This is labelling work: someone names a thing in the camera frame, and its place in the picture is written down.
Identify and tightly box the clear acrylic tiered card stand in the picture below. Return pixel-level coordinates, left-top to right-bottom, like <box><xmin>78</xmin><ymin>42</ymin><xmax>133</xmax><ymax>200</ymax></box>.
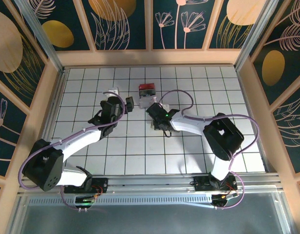
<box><xmin>137</xmin><ymin>83</ymin><xmax>157</xmax><ymax>109</ymax></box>

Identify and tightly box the red VIP card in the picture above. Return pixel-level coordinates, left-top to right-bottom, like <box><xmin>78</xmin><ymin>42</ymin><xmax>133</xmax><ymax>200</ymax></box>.
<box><xmin>138</xmin><ymin>83</ymin><xmax>156</xmax><ymax>91</ymax></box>

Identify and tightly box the white VIP card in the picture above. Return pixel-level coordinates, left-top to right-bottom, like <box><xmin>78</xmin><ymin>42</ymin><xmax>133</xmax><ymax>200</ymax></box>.
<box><xmin>139</xmin><ymin>96</ymin><xmax>157</xmax><ymax>109</ymax></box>

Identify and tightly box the black connector module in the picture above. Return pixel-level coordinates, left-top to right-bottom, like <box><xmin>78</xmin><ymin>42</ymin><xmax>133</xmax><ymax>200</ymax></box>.
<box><xmin>211</xmin><ymin>194</ymin><xmax>238</xmax><ymax>210</ymax></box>
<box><xmin>74</xmin><ymin>195</ymin><xmax>97</xmax><ymax>211</ymax></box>

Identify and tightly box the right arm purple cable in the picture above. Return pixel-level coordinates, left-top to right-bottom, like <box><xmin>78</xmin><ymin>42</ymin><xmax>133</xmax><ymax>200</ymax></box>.
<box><xmin>158</xmin><ymin>89</ymin><xmax>261</xmax><ymax>211</ymax></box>

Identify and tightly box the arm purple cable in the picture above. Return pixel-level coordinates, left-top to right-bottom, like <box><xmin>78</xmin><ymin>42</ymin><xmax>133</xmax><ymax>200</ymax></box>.
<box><xmin>158</xmin><ymin>89</ymin><xmax>261</xmax><ymax>211</ymax></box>
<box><xmin>19</xmin><ymin>92</ymin><xmax>128</xmax><ymax>212</ymax></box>

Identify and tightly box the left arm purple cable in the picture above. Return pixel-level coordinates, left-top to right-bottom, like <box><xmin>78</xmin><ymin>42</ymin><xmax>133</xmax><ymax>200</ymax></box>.
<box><xmin>19</xmin><ymin>92</ymin><xmax>128</xmax><ymax>212</ymax></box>

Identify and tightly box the aluminium side rail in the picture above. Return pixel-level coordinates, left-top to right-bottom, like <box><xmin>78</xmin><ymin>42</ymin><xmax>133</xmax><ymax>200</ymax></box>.
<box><xmin>33</xmin><ymin>68</ymin><xmax>69</xmax><ymax>176</ymax></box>

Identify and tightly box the aluminium front rail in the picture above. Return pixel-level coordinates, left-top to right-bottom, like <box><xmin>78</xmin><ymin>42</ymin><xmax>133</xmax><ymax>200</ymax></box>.
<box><xmin>18</xmin><ymin>173</ymin><xmax>282</xmax><ymax>195</ymax></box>

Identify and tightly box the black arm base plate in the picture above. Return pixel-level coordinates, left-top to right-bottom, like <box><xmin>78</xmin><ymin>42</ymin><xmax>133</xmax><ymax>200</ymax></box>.
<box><xmin>64</xmin><ymin>177</ymin><xmax>109</xmax><ymax>195</ymax></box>
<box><xmin>193</xmin><ymin>175</ymin><xmax>238</xmax><ymax>193</ymax></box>

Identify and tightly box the grey slotted cable duct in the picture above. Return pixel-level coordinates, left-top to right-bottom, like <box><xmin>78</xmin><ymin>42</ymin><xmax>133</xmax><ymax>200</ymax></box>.
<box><xmin>28</xmin><ymin>196</ymin><xmax>214</xmax><ymax>206</ymax></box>

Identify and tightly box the aluminium corner post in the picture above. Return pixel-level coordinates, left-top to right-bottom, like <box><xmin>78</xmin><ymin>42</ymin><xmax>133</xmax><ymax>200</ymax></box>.
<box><xmin>233</xmin><ymin>0</ymin><xmax>274</xmax><ymax>71</ymax></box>
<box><xmin>13</xmin><ymin>0</ymin><xmax>66</xmax><ymax>73</ymax></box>

